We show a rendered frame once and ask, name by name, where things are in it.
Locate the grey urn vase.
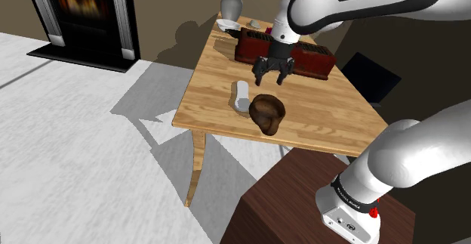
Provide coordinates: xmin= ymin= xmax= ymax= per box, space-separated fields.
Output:
xmin=220 ymin=0 xmax=244 ymax=23

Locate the black fireplace with grey frame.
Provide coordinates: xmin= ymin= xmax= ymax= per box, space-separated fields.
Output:
xmin=22 ymin=0 xmax=141 ymax=73

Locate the dark wooden robot stand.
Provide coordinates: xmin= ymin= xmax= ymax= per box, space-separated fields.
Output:
xmin=219 ymin=148 xmax=417 ymax=244

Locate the black flat panel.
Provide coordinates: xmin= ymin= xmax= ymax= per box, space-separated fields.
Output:
xmin=340 ymin=51 xmax=402 ymax=104

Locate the dark red long box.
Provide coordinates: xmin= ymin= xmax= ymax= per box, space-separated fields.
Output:
xmin=234 ymin=26 xmax=337 ymax=81

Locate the brown wooden mug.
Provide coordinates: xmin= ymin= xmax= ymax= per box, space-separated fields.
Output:
xmin=248 ymin=94 xmax=287 ymax=137

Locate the light wooden table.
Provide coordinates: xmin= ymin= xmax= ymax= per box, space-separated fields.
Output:
xmin=171 ymin=12 xmax=389 ymax=208

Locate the white oblong remote control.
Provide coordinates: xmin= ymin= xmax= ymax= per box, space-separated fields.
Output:
xmin=233 ymin=80 xmax=252 ymax=113

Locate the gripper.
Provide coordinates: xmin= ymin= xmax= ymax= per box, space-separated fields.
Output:
xmin=252 ymin=42 xmax=296 ymax=88

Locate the white bowl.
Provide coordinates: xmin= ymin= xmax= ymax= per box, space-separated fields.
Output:
xmin=215 ymin=18 xmax=242 ymax=32

